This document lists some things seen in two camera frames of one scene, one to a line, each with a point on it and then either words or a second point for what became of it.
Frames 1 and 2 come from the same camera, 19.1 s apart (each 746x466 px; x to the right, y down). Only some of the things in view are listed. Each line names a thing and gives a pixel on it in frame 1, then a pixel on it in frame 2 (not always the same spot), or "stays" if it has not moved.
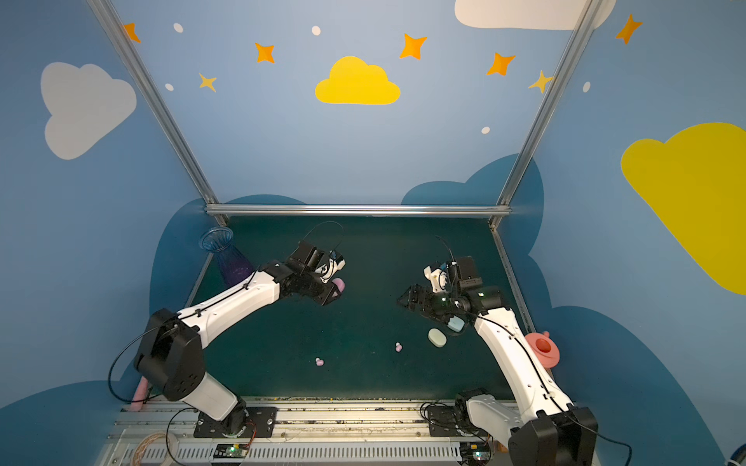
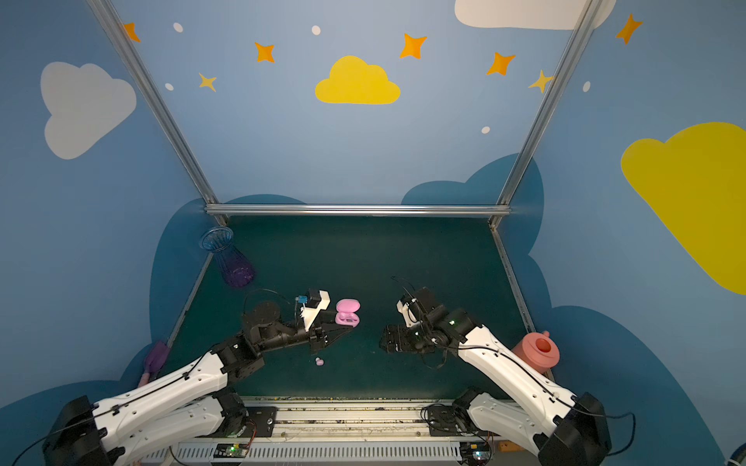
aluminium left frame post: x=159 y=103 stays
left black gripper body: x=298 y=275 → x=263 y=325
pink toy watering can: x=545 y=348 stays
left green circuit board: x=230 y=450 stays
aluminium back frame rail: x=358 y=210 stays
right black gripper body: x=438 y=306 → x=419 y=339
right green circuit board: x=475 y=453 stays
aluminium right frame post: x=582 y=27 stays
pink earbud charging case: x=339 y=282 → x=347 y=314
